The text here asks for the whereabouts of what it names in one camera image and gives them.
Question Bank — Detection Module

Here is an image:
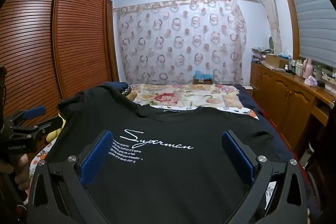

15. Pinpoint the yellow cloth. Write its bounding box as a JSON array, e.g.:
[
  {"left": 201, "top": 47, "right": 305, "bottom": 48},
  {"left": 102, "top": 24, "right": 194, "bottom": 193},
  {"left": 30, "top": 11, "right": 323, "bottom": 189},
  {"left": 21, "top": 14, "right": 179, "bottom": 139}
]
[{"left": 46, "top": 111, "right": 66, "bottom": 144}]

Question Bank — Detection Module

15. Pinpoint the person's left hand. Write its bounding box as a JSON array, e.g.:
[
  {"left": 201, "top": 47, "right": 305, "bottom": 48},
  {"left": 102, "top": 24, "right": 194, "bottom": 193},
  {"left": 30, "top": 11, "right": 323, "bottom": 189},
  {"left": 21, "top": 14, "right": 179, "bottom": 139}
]
[{"left": 0, "top": 154, "right": 30, "bottom": 191}]

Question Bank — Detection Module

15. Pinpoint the stack of folded cloths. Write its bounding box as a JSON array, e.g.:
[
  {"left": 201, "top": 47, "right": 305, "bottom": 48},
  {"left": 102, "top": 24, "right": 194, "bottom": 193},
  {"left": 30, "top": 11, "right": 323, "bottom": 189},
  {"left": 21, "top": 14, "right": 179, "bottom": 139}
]
[{"left": 251, "top": 47, "right": 274, "bottom": 62}]

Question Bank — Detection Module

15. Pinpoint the floral blanket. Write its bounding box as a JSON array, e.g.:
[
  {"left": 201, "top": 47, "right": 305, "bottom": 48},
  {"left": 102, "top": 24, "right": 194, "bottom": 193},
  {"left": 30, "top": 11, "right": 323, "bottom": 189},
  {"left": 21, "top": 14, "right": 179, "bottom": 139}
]
[{"left": 129, "top": 83, "right": 240, "bottom": 109}]

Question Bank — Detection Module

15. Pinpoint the wooden louvered wardrobe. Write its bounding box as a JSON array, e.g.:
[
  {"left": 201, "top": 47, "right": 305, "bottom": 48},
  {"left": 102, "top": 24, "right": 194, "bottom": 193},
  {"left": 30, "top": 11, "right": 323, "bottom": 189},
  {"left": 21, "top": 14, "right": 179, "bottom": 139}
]
[{"left": 0, "top": 0, "right": 121, "bottom": 135}]

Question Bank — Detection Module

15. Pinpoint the pink kettle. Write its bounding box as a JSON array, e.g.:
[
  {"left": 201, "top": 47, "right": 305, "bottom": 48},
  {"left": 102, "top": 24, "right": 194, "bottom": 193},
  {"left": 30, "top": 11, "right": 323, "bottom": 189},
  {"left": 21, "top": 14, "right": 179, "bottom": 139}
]
[{"left": 302, "top": 58, "right": 314, "bottom": 80}]

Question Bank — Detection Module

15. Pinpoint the black chair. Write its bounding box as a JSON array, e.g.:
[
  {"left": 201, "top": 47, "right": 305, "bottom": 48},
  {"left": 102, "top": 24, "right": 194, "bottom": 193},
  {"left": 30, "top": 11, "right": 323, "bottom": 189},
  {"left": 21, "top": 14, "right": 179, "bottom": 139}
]
[{"left": 304, "top": 106, "right": 336, "bottom": 216}]

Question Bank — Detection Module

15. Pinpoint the navy cushion with patterned trim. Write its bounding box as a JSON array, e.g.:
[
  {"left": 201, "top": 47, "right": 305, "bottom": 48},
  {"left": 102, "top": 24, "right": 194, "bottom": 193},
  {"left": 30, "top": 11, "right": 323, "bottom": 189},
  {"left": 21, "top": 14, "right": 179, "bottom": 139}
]
[{"left": 99, "top": 81, "right": 131, "bottom": 96}]

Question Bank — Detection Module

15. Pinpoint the group of small bottles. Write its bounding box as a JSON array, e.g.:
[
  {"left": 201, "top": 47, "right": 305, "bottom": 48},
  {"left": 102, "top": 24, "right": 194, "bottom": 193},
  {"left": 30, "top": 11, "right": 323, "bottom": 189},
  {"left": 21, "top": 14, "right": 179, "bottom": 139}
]
[{"left": 288, "top": 56, "right": 303, "bottom": 75}]

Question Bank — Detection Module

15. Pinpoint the cardboard box with blue contents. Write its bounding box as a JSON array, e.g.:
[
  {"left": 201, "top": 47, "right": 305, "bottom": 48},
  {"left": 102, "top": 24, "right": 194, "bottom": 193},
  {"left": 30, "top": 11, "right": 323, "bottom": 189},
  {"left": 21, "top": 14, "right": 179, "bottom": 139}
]
[{"left": 192, "top": 70, "right": 214, "bottom": 85}]

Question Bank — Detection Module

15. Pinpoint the gold patterned cloth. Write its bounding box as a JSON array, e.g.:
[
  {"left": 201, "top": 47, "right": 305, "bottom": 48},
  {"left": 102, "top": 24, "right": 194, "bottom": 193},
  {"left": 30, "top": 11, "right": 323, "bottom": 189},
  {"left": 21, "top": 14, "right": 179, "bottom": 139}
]
[{"left": 122, "top": 86, "right": 138, "bottom": 103}]

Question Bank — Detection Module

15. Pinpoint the pink tissue box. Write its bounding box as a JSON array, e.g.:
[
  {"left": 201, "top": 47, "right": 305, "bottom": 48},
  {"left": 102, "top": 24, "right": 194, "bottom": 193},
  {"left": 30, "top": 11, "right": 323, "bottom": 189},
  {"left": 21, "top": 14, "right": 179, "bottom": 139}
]
[{"left": 304, "top": 76, "right": 319, "bottom": 87}]

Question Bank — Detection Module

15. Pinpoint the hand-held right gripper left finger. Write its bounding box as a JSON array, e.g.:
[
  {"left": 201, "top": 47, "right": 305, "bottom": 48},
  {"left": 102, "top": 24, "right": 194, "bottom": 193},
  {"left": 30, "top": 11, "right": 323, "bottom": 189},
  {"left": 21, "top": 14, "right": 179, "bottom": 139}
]
[{"left": 26, "top": 130, "right": 118, "bottom": 224}]

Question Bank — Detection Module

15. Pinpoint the sheer circle-pattern curtain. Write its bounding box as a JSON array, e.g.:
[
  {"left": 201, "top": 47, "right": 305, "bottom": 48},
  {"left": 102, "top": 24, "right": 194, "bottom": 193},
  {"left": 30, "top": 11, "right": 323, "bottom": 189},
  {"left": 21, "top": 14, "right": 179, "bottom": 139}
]
[{"left": 113, "top": 0, "right": 248, "bottom": 85}]

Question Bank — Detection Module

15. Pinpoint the grey window blind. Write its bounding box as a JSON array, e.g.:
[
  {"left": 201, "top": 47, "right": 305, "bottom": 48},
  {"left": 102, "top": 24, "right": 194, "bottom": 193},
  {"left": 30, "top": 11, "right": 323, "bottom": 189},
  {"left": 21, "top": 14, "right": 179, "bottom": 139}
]
[{"left": 285, "top": 0, "right": 336, "bottom": 69}]

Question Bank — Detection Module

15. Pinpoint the long wooden cabinet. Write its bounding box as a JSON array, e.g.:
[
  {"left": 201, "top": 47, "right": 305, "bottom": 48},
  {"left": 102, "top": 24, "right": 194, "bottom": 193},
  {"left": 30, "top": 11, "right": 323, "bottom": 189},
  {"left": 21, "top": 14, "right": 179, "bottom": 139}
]
[{"left": 249, "top": 60, "right": 336, "bottom": 153}]

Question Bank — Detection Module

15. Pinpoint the open cardboard box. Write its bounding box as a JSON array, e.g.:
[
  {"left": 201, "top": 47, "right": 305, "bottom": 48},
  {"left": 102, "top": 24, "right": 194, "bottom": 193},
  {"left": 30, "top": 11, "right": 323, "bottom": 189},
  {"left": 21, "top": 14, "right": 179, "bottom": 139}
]
[{"left": 265, "top": 54, "right": 288, "bottom": 69}]

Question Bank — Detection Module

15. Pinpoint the black printed t-shirt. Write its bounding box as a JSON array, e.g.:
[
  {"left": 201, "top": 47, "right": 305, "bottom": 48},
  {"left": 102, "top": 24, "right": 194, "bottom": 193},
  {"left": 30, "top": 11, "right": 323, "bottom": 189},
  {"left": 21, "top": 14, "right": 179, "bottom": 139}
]
[{"left": 45, "top": 84, "right": 289, "bottom": 224}]

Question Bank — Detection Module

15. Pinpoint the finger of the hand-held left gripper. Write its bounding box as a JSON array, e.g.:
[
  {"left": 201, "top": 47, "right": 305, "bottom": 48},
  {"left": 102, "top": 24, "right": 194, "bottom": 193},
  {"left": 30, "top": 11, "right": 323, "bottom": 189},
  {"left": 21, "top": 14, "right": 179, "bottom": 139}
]
[
  {"left": 4, "top": 106, "right": 47, "bottom": 125},
  {"left": 10, "top": 116, "right": 65, "bottom": 141}
]

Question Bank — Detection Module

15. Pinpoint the beige side curtain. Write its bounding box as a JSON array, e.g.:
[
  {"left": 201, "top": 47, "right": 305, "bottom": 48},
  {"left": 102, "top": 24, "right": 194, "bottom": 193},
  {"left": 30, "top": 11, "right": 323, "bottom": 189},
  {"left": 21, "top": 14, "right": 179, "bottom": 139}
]
[{"left": 255, "top": 0, "right": 283, "bottom": 52}]

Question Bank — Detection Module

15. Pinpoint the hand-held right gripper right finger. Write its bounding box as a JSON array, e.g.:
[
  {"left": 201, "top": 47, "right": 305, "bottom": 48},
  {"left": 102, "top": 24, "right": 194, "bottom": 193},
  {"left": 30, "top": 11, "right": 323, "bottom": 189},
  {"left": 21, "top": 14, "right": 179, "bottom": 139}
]
[{"left": 220, "top": 130, "right": 308, "bottom": 224}]

